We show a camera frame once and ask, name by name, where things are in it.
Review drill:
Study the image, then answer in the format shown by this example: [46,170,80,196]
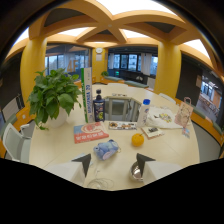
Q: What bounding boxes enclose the shiny metal bowl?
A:
[128,160,144,183]

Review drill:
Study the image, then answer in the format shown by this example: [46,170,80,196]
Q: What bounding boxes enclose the orange fruit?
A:
[131,132,145,148]

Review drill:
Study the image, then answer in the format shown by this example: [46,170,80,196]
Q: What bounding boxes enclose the blue plush toy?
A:
[92,138,121,162]

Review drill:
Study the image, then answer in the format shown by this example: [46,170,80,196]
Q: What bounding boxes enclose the red and blue book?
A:
[73,121,110,145]

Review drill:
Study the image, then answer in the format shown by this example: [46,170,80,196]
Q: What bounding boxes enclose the white printed tote bag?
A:
[146,105,184,130]

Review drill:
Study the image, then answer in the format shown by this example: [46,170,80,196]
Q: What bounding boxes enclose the white round plant pot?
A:
[46,105,69,129]

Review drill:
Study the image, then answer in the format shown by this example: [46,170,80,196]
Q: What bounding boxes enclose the card with food pictures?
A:
[107,120,138,131]

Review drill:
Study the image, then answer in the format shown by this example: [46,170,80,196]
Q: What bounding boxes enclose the white bottle with blue cap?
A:
[136,98,151,128]

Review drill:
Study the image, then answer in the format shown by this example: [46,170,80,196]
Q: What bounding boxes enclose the pink patterned gift bag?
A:
[174,96,194,129]

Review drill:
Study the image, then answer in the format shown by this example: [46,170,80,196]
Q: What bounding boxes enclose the white mesh office chair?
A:
[2,122,33,164]

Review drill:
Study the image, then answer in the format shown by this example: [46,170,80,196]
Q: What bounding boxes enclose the dark blue bottle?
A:
[92,88,106,123]

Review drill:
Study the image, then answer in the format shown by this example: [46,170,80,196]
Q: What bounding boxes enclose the tall white green standing box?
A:
[80,66,95,124]

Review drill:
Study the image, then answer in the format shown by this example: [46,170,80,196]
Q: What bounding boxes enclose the green potted plant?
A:
[27,67,83,131]

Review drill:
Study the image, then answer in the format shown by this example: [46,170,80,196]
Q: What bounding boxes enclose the envelope with camera picture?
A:
[141,125,165,140]

